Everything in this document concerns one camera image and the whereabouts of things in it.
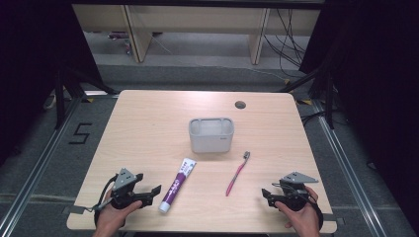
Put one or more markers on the grey plastic holder box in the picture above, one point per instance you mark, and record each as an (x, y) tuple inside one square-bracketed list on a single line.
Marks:
[(210, 140)]

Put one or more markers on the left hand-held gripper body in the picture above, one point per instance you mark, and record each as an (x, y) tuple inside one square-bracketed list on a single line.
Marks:
[(124, 179)]

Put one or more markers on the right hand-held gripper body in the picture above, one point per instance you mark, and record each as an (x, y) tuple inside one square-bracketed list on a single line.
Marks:
[(296, 177)]

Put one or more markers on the person's right hand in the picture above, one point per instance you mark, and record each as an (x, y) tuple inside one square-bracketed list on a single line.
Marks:
[(301, 218)]

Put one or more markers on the metal floor rail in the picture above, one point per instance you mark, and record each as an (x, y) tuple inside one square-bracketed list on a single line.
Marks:
[(36, 164), (349, 171)]

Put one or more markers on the light wooden desk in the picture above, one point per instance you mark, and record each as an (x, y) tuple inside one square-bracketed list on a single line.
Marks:
[(197, 18)]

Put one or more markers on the purple and white toothpaste tube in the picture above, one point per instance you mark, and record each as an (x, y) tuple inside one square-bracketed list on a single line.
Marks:
[(177, 186)]

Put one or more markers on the person's left hand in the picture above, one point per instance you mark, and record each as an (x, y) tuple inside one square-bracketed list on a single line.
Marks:
[(113, 217)]

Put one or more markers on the dark curtain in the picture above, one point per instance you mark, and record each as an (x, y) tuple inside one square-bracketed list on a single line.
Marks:
[(378, 82), (29, 65)]

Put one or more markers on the pink toothbrush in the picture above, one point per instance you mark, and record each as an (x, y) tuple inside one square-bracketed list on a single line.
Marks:
[(237, 173)]

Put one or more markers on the black metal stand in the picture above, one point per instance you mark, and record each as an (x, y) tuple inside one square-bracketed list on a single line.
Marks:
[(329, 98), (60, 98)]

